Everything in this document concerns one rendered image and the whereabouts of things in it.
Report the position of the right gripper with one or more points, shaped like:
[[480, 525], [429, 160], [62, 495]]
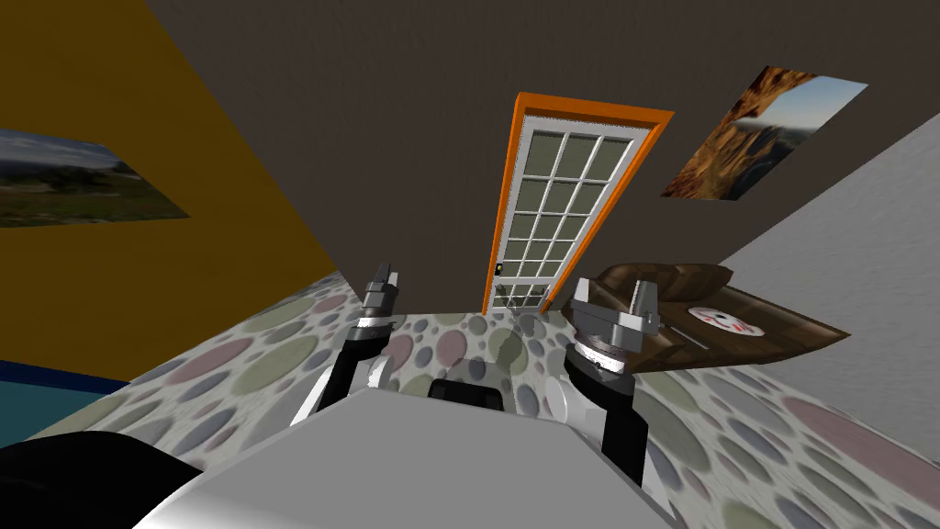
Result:
[[613, 327]]

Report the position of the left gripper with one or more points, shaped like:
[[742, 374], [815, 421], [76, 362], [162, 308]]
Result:
[[378, 301]]

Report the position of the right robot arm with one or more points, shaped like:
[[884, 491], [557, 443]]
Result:
[[620, 426]]

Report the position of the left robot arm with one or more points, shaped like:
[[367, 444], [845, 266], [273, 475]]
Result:
[[351, 367]]

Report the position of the white glazed door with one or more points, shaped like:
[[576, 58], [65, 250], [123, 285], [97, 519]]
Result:
[[562, 213]]

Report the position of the brown sofa with white cushion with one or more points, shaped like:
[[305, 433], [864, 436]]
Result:
[[742, 342]]

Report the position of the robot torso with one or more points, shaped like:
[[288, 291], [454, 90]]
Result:
[[411, 470]]

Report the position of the brown rock and sky picture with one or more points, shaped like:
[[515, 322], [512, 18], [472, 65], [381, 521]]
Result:
[[749, 139]]

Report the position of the green landscape picture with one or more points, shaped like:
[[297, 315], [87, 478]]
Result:
[[66, 184]]

